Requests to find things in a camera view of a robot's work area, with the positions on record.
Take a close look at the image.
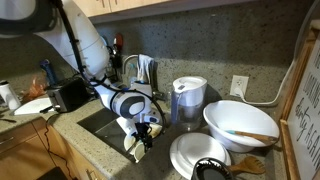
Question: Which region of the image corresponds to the white electric kettle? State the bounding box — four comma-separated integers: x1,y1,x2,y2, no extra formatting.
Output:
0,79,22,111

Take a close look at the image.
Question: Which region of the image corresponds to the blue handled brush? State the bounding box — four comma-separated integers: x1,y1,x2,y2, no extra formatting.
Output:
39,59,58,87

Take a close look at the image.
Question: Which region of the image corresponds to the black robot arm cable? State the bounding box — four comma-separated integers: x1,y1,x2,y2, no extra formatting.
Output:
49,0,167,134

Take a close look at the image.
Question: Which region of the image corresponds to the black toaster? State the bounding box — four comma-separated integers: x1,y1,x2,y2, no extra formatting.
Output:
46,77,90,113

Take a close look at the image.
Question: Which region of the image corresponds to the white wall outlet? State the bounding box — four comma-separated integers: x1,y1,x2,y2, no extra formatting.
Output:
229,74,250,98

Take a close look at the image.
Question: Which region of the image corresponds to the orange plastic bag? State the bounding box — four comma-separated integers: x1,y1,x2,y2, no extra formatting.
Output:
21,74,48,103

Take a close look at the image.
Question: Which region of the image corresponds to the thin black appliance cord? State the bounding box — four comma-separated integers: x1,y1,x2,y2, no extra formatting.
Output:
43,113,78,180

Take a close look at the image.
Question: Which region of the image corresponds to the white dish towel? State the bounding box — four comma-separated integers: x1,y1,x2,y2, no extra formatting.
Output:
136,53,156,84

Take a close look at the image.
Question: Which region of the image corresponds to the steel kitchen sink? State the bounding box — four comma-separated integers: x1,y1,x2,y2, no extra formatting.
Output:
77,99,174,164

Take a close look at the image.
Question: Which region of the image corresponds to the blue dish spray bottle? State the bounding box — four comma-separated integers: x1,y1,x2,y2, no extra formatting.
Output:
128,63,139,87

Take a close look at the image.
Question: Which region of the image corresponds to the wooden base cabinet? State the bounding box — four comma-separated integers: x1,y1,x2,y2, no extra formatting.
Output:
0,116,111,180

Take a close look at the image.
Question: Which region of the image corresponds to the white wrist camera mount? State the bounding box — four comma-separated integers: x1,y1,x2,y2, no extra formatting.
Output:
115,114,160,138

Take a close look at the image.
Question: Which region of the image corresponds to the white water filter pitcher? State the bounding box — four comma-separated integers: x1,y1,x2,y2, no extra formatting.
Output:
170,75,208,132

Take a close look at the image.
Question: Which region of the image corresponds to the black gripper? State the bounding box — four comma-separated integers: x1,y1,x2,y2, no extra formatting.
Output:
134,121,154,150

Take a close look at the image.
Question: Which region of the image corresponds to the steel kitchen faucet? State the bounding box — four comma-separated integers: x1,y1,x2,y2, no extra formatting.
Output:
121,54,167,101

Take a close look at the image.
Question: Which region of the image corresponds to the black wire dish rack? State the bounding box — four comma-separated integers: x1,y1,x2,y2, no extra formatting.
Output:
105,44,124,83

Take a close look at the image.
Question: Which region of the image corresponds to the white power cord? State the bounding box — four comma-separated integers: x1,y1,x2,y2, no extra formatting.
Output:
234,59,298,108

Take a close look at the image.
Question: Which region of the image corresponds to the white cutting board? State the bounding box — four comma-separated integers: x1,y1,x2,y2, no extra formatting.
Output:
13,97,54,116

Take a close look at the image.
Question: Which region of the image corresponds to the dirty white plate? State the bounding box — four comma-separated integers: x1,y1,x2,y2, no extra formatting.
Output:
123,122,165,158

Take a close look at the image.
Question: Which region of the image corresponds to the large white bowl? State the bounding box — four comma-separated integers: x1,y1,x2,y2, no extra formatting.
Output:
203,99,280,154

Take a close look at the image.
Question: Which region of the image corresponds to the clean white plate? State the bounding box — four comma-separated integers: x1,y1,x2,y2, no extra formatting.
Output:
169,132,232,180

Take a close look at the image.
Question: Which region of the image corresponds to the red wall object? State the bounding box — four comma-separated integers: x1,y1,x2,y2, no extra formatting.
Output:
113,32,124,53

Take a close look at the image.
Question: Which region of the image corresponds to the black handled knife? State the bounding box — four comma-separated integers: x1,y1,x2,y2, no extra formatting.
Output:
39,105,63,114

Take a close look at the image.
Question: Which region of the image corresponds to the wooden spatula teal handle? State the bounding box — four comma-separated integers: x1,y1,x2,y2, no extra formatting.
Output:
225,129,279,144

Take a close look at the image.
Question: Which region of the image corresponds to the wood framed text sign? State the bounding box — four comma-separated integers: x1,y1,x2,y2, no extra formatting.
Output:
279,19,320,180

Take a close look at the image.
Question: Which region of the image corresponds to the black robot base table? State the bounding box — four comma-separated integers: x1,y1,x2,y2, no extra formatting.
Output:
34,166,69,180

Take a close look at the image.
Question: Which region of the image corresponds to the wooden slotted spoon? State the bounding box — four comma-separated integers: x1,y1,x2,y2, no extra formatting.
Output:
228,155,267,176

